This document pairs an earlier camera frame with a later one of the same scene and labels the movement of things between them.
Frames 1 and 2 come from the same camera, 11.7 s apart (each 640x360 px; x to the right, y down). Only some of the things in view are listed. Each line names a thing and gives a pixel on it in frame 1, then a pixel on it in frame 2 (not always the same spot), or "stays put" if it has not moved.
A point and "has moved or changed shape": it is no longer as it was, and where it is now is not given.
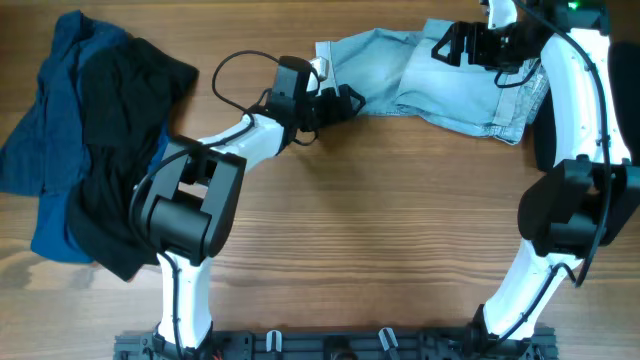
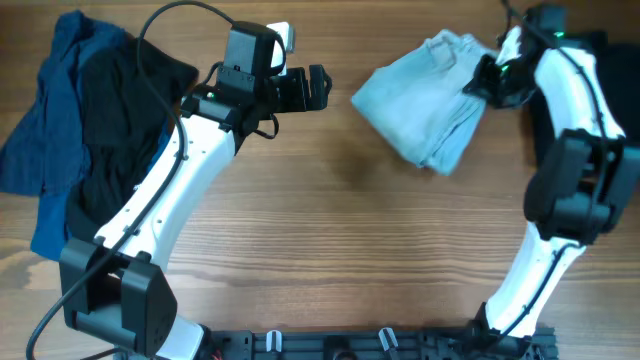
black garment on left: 131,91 stays put
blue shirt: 41,158 stays put
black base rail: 350,344 stays put
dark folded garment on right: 623,62 stays put
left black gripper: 332,113 to 318,89
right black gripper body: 498,50 to 502,81
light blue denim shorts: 392,73 has moved or changed shape
